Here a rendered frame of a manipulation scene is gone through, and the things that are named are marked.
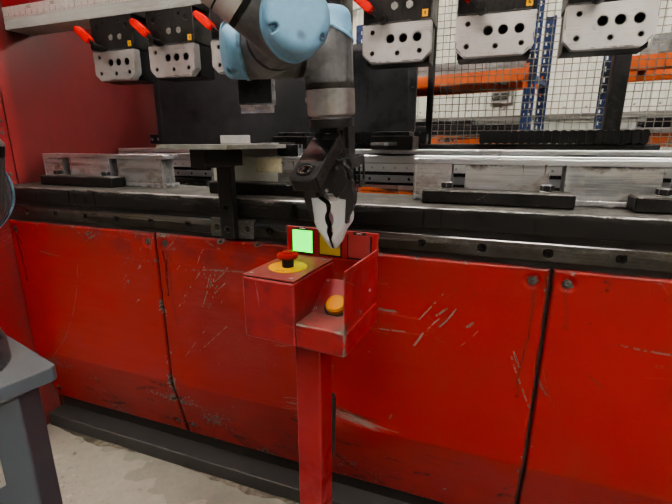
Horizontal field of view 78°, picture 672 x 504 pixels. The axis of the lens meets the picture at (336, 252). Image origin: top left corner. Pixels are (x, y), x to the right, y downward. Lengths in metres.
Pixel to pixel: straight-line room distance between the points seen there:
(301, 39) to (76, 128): 1.45
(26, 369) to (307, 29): 0.46
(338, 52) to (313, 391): 0.59
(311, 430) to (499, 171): 0.67
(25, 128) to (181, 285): 0.80
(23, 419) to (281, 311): 0.37
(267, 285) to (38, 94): 1.25
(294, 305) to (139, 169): 0.82
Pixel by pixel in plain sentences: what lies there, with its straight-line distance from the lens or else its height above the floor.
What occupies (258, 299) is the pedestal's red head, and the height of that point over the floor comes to 0.74.
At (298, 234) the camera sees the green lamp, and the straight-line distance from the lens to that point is 0.85.
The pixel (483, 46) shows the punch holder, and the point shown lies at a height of 1.19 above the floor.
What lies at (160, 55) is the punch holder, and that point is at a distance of 1.31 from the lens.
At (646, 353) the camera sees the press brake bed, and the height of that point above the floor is 0.62.
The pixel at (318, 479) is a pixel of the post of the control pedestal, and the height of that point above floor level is 0.34.
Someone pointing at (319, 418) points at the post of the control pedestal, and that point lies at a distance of 0.87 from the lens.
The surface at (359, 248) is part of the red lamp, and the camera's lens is 0.79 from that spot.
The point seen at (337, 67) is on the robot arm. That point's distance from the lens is 0.66.
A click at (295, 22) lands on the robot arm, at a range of 0.49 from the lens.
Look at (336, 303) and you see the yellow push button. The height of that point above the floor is 0.73.
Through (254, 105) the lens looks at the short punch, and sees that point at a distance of 1.18.
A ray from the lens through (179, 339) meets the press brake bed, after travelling 1.29.
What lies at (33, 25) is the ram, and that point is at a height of 1.34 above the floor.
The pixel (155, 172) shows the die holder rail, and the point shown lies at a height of 0.92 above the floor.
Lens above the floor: 1.00
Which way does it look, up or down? 15 degrees down
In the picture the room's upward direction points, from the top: straight up
